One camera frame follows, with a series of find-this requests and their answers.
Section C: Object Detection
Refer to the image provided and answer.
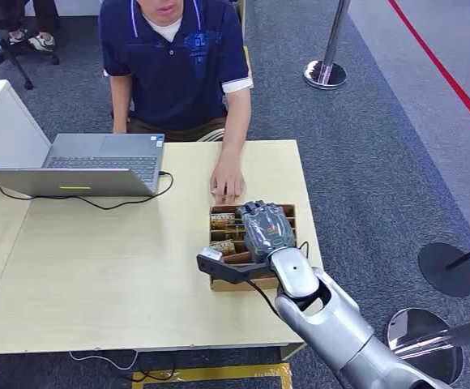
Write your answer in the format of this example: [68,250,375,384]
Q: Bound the red floor tape line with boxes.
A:
[388,0,470,144]

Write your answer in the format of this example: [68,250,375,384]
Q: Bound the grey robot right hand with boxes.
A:
[237,199,298,265]

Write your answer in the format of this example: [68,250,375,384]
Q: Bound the chrome stanchion with chrome base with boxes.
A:
[386,308,470,386]
[303,0,351,91]

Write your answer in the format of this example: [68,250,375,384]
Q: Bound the white floor cable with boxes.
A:
[69,350,139,372]

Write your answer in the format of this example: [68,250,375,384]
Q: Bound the black floor cable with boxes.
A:
[132,351,178,384]

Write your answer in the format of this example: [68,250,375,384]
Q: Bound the dark wrist camera mount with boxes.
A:
[196,246,279,285]

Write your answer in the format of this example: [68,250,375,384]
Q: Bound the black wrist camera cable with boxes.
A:
[243,241,311,323]

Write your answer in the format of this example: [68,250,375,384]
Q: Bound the grey laptop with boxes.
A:
[0,133,166,199]

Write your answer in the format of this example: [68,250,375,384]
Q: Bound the black stanchion with black base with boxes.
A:
[417,236,470,298]

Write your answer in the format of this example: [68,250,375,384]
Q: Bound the black laptop power cable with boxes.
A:
[0,170,175,212]

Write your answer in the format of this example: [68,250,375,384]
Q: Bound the white box device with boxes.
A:
[0,79,53,170]

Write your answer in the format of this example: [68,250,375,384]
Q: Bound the black office chair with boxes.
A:
[0,0,61,92]

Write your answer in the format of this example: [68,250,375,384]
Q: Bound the yellow floor tape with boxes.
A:
[131,362,293,389]

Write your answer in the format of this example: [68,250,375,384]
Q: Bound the person's left hand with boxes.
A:
[210,152,246,206]

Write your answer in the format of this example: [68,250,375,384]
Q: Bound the cardboard card holder box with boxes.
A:
[209,203,298,293]

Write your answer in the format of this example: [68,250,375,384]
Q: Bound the person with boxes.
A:
[98,0,255,143]
[8,0,60,53]

